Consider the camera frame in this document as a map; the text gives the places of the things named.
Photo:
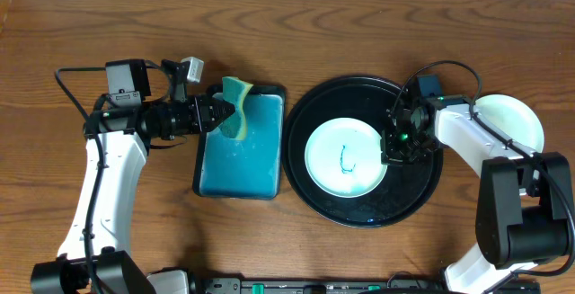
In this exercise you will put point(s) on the pale green plate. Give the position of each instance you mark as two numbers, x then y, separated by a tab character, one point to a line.
514	118
343	158

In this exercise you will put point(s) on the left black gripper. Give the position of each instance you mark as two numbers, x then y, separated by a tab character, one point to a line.
205	114

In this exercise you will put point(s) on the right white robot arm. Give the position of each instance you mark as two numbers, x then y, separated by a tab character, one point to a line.
525	217

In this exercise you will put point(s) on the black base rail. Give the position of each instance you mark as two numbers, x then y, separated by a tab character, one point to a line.
314	286

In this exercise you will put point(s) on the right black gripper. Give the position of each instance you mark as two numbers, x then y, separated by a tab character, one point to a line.
389	153

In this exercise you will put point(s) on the green yellow sponge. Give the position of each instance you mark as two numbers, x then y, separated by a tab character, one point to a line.
235	92

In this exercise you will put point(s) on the black rectangular water tray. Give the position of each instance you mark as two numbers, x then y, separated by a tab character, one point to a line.
250	168

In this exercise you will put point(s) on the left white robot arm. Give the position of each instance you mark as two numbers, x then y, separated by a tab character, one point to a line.
144	101

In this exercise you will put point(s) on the round black serving tray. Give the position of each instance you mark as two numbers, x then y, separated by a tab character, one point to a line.
403	190

